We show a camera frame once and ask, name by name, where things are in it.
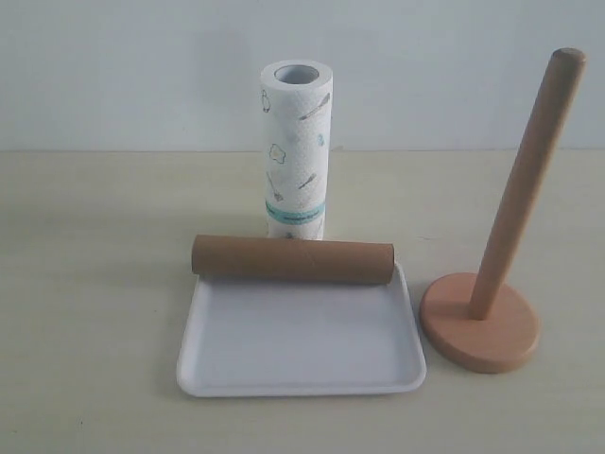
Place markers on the white printed paper towel roll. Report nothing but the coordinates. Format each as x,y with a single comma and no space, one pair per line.
296,97

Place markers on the brown cardboard tube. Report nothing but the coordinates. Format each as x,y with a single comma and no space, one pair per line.
293,259

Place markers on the wooden paper towel holder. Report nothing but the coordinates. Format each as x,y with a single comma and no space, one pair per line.
476,320

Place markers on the white plastic tray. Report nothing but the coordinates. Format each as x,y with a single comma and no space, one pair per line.
247,338

